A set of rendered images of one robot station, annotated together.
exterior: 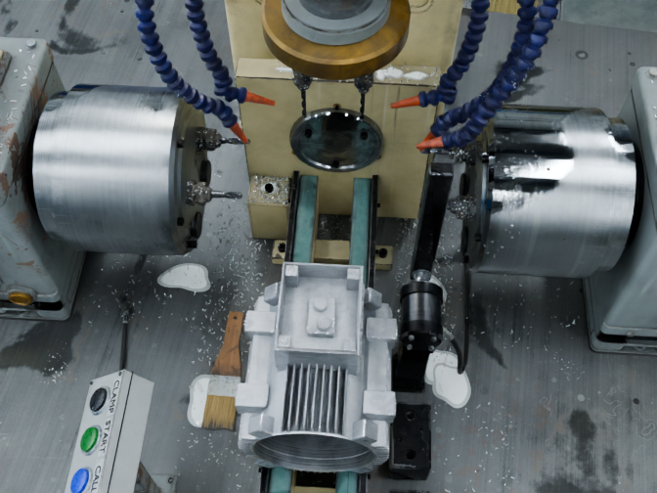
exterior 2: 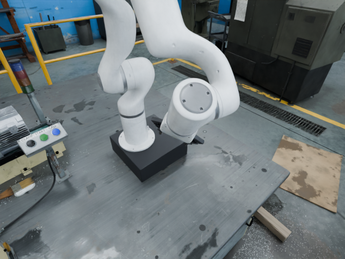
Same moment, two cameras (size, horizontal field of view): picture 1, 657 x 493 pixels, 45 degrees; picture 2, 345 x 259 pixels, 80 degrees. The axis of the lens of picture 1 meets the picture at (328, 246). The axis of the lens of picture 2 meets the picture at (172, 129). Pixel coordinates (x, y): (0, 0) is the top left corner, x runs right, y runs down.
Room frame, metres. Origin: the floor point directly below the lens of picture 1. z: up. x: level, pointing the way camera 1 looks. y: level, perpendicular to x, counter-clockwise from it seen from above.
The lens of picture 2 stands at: (0.47, 1.11, 1.62)
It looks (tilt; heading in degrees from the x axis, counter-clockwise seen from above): 38 degrees down; 219
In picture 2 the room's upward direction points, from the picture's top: straight up
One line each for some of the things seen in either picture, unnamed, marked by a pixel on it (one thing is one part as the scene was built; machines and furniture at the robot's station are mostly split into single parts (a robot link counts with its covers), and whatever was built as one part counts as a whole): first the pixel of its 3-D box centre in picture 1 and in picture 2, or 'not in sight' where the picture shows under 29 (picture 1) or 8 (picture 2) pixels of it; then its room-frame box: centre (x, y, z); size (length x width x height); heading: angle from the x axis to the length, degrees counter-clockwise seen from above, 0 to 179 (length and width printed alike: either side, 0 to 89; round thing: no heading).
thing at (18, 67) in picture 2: not in sight; (16, 66); (0.15, -0.27, 1.19); 0.06 x 0.06 x 0.04
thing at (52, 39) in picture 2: not in sight; (48, 32); (-1.69, -4.32, 0.41); 0.52 x 0.47 x 0.82; 169
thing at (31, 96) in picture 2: not in sight; (30, 94); (0.15, -0.27, 1.01); 0.08 x 0.08 x 0.42; 86
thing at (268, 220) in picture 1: (271, 206); not in sight; (0.78, 0.10, 0.86); 0.07 x 0.06 x 0.12; 86
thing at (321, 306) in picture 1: (320, 319); not in sight; (0.44, 0.01, 1.11); 0.12 x 0.11 x 0.07; 176
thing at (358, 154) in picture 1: (335, 143); not in sight; (0.80, -0.01, 1.01); 0.15 x 0.02 x 0.15; 86
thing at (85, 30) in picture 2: not in sight; (84, 31); (-2.53, -4.24, 0.30); 0.39 x 0.39 x 0.60
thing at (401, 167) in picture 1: (337, 129); not in sight; (0.86, -0.02, 0.97); 0.30 x 0.11 x 0.34; 86
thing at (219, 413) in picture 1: (227, 368); (9, 191); (0.50, 0.16, 0.80); 0.21 x 0.05 x 0.01; 175
